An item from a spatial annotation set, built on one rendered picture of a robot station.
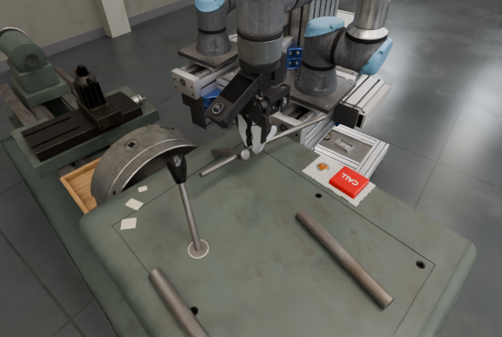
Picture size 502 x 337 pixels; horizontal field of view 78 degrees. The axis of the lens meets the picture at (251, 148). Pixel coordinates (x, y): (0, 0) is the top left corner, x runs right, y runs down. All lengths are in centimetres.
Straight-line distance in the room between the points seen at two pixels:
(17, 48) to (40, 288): 128
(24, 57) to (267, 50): 143
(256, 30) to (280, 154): 32
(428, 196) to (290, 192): 200
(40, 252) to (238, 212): 188
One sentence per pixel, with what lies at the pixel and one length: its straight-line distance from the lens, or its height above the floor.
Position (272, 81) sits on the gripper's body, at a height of 145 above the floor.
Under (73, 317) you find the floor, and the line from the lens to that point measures 207.
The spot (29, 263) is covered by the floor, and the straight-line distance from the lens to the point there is 237.
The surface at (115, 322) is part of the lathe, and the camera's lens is 136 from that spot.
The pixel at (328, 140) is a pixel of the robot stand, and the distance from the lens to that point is 242.
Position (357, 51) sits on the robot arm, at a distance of 98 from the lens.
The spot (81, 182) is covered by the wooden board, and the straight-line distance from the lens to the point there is 131.
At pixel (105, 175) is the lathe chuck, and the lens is 83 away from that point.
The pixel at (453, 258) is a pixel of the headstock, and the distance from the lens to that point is 65.
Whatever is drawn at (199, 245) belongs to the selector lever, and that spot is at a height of 127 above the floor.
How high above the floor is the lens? 174
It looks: 42 degrees down
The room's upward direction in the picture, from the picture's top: straight up
